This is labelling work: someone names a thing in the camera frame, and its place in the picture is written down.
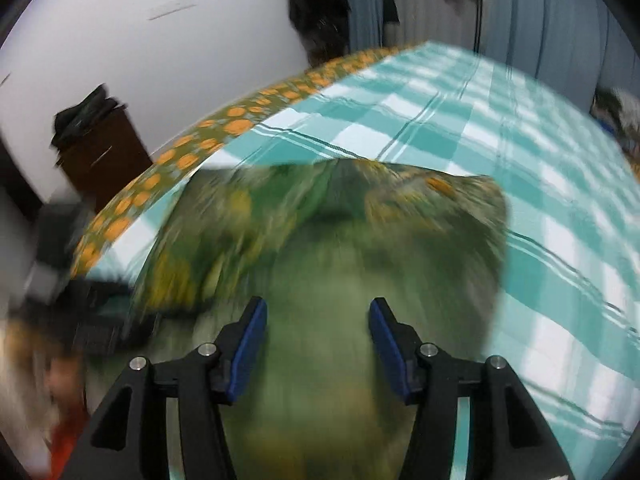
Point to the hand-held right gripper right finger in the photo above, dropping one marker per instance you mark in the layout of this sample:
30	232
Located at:
392	355

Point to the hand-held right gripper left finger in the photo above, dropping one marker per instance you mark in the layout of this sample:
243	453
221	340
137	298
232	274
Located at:
245	355

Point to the green landscape print padded jacket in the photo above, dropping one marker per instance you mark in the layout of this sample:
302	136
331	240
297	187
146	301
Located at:
325	260

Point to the pile of clothes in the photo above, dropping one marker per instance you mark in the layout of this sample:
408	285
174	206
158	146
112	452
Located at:
617	115

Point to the person's red clothing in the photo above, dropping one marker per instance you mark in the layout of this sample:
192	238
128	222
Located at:
67	410

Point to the brown wooden cabinet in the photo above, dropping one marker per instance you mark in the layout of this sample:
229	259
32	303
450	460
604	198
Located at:
105	160

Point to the orange flower print bedsheet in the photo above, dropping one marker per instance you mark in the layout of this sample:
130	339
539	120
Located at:
185	160

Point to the dark cloth on cabinet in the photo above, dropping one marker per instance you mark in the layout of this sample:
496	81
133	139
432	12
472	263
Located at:
85	115

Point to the teal white checked blanket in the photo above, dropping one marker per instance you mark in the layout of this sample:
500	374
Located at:
550	210

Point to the light blue curtain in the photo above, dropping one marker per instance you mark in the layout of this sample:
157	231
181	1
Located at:
545	20
430	15

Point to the small dark hanging cloth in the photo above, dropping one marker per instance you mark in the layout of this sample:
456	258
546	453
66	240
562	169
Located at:
390	7

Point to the dark hanging coats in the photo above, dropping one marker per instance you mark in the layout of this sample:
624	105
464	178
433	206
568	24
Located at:
320	10

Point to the black coat stand pole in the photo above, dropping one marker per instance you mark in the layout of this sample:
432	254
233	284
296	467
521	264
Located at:
480	10

